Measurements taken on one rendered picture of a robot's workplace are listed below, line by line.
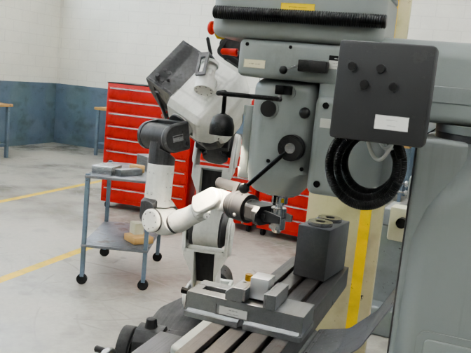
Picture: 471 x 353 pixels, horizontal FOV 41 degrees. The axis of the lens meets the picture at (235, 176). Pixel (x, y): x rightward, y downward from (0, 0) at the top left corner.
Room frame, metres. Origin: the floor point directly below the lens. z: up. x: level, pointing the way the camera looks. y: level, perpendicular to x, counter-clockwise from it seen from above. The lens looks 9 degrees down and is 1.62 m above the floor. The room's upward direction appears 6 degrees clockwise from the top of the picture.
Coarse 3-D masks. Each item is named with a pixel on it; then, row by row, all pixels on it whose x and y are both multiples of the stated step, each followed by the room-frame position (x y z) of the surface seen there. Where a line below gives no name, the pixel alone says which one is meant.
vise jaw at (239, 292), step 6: (240, 282) 1.72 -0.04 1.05; (246, 282) 1.74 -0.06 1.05; (234, 288) 1.68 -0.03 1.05; (240, 288) 1.68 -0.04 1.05; (246, 288) 1.68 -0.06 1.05; (228, 294) 1.68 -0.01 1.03; (234, 294) 1.68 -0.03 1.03; (240, 294) 1.67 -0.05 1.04; (246, 294) 1.67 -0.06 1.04; (234, 300) 1.68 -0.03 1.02; (240, 300) 1.67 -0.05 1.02
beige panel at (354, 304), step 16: (400, 0) 3.39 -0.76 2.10; (400, 16) 3.39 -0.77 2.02; (400, 32) 3.39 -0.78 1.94; (320, 208) 3.49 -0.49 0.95; (336, 208) 3.46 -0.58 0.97; (352, 208) 3.43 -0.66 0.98; (384, 208) 3.42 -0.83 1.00; (352, 224) 3.43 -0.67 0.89; (368, 224) 3.39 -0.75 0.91; (352, 240) 3.42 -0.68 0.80; (368, 240) 3.39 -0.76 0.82; (352, 256) 3.42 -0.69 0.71; (368, 256) 3.39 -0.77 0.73; (352, 272) 3.42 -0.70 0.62; (368, 272) 3.39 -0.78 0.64; (352, 288) 3.41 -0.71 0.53; (368, 288) 3.38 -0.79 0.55; (336, 304) 3.44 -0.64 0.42; (352, 304) 3.41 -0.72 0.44; (368, 304) 3.38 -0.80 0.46; (336, 320) 3.44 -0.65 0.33; (352, 320) 3.40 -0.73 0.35
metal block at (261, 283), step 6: (252, 276) 1.70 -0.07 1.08; (258, 276) 1.71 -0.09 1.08; (264, 276) 1.71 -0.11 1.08; (270, 276) 1.72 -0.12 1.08; (252, 282) 1.69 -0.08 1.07; (258, 282) 1.69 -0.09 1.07; (264, 282) 1.68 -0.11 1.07; (270, 282) 1.69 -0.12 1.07; (252, 288) 1.69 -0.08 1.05; (258, 288) 1.69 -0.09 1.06; (264, 288) 1.68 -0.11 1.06; (270, 288) 1.70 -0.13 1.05; (252, 294) 1.69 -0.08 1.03; (258, 294) 1.69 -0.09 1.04
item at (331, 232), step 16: (304, 224) 2.21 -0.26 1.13; (320, 224) 2.19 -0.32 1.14; (336, 224) 2.27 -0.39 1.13; (304, 240) 2.19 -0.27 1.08; (320, 240) 2.17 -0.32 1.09; (336, 240) 2.23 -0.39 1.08; (304, 256) 2.19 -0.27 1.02; (320, 256) 2.16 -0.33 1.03; (336, 256) 2.25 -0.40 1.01; (304, 272) 2.19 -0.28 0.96; (320, 272) 2.16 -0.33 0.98; (336, 272) 2.27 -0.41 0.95
